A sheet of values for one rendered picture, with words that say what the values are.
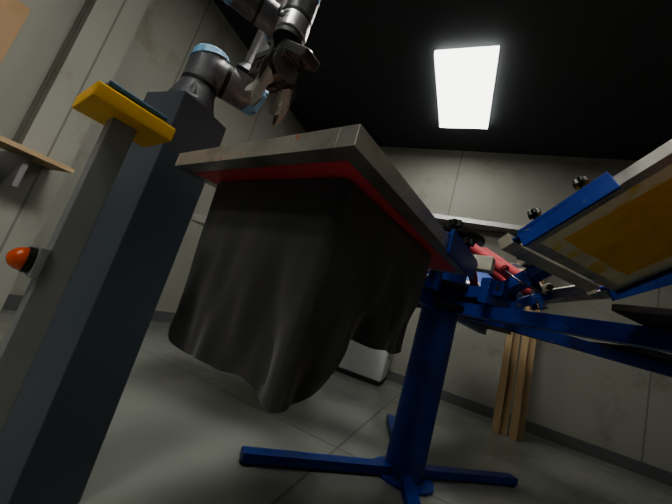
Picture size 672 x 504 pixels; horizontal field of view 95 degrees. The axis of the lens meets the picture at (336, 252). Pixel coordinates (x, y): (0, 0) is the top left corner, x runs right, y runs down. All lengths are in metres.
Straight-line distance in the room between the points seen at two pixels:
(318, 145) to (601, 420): 4.53
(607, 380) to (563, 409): 0.57
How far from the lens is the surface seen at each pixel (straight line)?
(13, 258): 0.69
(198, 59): 1.26
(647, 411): 4.90
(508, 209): 4.92
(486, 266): 1.20
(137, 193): 1.03
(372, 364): 3.89
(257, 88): 0.75
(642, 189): 1.25
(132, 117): 0.68
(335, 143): 0.51
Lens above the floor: 0.72
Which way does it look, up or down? 10 degrees up
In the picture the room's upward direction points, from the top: 17 degrees clockwise
